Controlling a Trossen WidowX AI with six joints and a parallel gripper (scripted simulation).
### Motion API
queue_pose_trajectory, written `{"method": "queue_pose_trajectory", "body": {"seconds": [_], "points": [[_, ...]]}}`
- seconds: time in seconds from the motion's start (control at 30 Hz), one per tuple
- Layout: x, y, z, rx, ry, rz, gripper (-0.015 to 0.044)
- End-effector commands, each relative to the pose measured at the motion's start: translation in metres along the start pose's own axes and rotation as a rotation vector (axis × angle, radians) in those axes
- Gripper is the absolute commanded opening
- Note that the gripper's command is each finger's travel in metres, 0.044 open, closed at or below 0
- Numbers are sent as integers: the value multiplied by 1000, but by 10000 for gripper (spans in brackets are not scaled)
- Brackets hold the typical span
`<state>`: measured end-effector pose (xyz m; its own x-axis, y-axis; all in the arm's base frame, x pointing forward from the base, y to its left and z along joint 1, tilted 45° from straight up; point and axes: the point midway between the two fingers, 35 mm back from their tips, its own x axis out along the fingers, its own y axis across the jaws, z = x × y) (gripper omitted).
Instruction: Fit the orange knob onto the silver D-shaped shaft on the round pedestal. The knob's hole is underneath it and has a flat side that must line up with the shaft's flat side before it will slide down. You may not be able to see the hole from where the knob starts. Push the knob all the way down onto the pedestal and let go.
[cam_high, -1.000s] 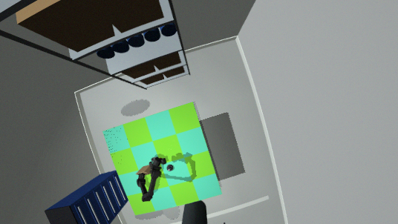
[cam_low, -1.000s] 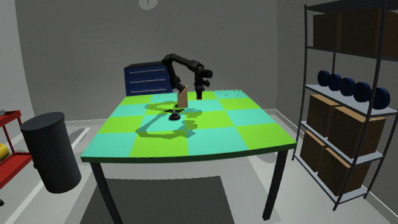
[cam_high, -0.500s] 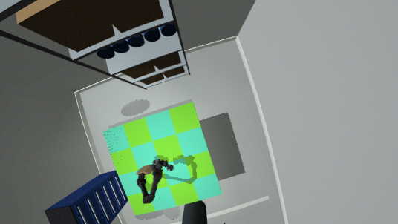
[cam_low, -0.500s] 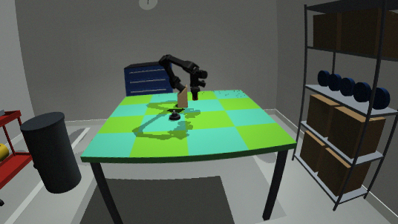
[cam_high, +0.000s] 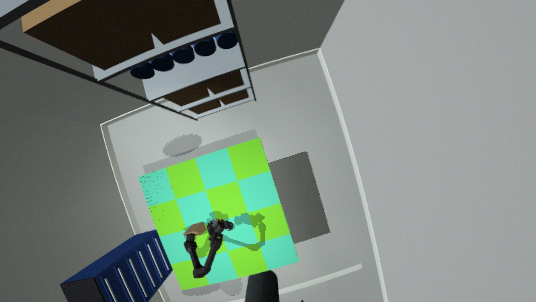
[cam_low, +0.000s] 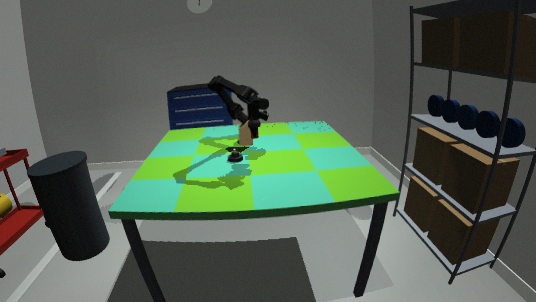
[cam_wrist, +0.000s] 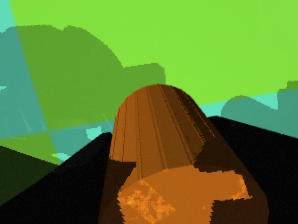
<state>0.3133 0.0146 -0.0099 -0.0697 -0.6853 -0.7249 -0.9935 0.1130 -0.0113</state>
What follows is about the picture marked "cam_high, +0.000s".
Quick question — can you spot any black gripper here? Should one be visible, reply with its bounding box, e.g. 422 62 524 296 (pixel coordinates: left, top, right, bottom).
207 221 230 233

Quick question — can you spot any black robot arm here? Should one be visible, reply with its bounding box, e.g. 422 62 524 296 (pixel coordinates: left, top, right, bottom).
184 219 226 279

